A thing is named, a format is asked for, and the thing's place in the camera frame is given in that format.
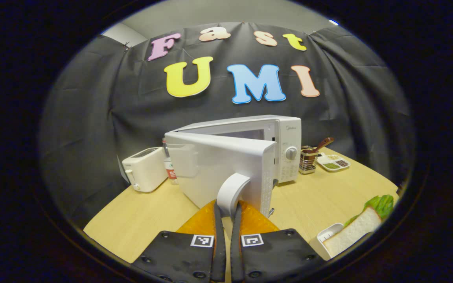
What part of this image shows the white divided spice dish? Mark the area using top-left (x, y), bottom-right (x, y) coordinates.
top-left (317, 152), bottom-right (351, 172)

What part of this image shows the small white plate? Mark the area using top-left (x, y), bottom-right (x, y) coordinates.
top-left (317, 223), bottom-right (345, 258)

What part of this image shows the black backdrop cloth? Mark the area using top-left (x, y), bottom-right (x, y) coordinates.
top-left (40, 22), bottom-right (416, 228)

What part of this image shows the clear bottle with red label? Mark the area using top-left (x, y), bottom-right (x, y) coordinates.
top-left (162, 138), bottom-right (179, 185)

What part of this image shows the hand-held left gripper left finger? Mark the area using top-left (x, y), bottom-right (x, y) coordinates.
top-left (131, 199), bottom-right (227, 283)

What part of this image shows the white microwave oven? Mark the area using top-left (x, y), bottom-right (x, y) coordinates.
top-left (164, 115), bottom-right (302, 219)

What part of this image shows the white toaster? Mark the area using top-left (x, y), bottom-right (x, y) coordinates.
top-left (122, 147), bottom-right (169, 193)

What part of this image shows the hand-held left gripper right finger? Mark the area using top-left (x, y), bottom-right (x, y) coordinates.
top-left (230, 200), bottom-right (325, 283)

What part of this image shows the metal wire utensil holder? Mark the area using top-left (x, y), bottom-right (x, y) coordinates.
top-left (299, 146), bottom-right (318, 175)

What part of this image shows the lettuce sandwich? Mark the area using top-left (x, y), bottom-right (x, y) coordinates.
top-left (323, 195), bottom-right (395, 258)

